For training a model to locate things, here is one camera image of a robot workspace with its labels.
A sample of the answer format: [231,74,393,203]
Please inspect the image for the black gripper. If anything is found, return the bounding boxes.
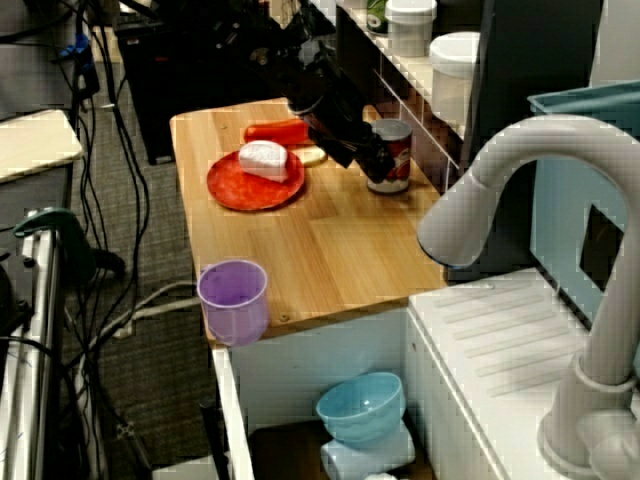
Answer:
[301,93,397,185]

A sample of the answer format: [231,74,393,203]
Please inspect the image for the tomato label tin can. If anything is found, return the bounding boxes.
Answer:
[366,118,415,195]

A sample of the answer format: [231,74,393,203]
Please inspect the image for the toy ham slice red rind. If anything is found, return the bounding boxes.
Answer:
[237,139,290,185]

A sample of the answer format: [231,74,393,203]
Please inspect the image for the red plate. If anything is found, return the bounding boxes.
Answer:
[206,148,306,211]

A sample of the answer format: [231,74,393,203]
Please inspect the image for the light blue bowl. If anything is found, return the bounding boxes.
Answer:
[314,370,407,450]

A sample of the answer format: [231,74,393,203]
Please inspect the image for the cream scalloped plate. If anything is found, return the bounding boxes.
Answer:
[287,144,330,168]

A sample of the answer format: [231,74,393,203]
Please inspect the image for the orange toy sausage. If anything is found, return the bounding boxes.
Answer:
[243,118,310,146]

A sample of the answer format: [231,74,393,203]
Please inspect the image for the large white lidded jar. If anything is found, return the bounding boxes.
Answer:
[428,31,482,123]

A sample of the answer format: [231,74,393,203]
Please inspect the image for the small white lidded jar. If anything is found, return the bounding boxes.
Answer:
[384,0,439,58]

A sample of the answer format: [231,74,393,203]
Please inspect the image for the green label tin can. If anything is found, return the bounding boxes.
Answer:
[366,0,390,35]

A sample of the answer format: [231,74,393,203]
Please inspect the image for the grey toy faucet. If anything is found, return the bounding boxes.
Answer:
[416,114,640,479]

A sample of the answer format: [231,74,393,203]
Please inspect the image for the light blue toy cabinet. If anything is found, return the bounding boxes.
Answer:
[527,79,640,346]

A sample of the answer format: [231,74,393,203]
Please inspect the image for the dark upright panel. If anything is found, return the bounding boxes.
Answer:
[462,0,604,156]

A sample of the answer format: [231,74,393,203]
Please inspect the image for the purple plastic mug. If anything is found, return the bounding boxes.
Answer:
[196,258,271,347]

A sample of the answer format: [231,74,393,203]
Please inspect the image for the white toy sink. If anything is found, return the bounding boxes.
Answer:
[212,267,640,480]

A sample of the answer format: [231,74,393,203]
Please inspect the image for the black computer tower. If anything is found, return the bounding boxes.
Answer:
[114,5,261,166]

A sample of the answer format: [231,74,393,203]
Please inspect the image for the light blue cup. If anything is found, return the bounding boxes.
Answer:
[319,427,417,480]

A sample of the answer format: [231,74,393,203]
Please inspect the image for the cream desk panel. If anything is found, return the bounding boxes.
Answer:
[0,107,85,185]

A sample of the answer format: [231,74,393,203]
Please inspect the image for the long black cable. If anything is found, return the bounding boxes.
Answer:
[97,0,152,321]
[74,0,109,251]

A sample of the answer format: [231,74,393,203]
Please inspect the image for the grey power cable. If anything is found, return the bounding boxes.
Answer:
[74,281,201,361]

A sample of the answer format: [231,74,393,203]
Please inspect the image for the green handled tool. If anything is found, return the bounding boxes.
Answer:
[12,206,127,289]

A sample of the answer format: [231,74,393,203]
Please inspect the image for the blue cable connector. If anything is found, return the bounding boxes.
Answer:
[52,32,97,66]

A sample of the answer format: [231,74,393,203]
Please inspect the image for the aluminium frame rail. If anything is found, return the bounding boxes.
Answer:
[0,219,65,480]

